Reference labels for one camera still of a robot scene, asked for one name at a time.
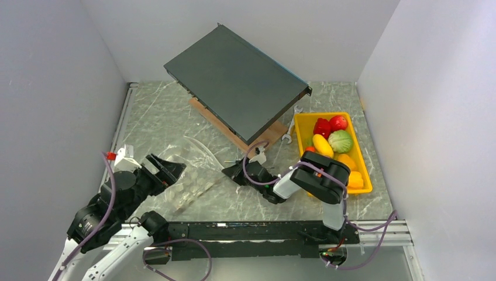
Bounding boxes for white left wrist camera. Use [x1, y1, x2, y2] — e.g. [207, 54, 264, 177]
[113, 145, 142, 172]

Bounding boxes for aluminium side rail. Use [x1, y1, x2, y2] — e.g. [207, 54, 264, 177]
[98, 82, 139, 195]

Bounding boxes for yellow toy bell pepper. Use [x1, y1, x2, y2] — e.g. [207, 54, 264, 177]
[347, 171, 364, 190]

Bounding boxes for silver open-end wrench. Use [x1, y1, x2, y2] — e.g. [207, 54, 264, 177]
[281, 105, 303, 145]

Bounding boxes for green toy cabbage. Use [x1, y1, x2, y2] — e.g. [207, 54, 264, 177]
[328, 130, 353, 153]

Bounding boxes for yellow plastic tray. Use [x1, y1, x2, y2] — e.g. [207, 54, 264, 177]
[295, 112, 373, 195]

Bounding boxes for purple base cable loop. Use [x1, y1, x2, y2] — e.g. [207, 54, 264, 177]
[142, 238, 213, 281]

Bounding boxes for dark grey server chassis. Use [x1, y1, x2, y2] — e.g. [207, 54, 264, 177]
[163, 24, 312, 145]

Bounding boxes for clear dotted zip bag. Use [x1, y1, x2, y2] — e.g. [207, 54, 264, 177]
[159, 136, 225, 215]

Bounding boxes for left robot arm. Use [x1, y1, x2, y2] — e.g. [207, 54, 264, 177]
[49, 153, 187, 280]

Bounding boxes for orange toy fruit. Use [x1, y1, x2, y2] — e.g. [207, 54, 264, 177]
[337, 153, 357, 172]

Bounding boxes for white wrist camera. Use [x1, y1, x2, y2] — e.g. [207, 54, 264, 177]
[248, 150, 267, 165]
[113, 145, 142, 172]

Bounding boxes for wooden board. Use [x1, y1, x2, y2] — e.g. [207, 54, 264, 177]
[188, 98, 288, 153]

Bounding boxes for red toy bell pepper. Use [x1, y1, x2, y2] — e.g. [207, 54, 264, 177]
[313, 118, 332, 139]

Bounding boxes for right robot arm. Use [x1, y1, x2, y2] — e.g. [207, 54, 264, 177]
[222, 152, 351, 243]

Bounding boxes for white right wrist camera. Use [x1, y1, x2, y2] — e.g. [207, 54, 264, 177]
[248, 150, 267, 165]

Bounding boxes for red toy apple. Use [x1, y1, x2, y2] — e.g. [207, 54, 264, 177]
[329, 115, 348, 132]

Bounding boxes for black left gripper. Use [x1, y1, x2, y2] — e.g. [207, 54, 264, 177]
[119, 152, 186, 220]

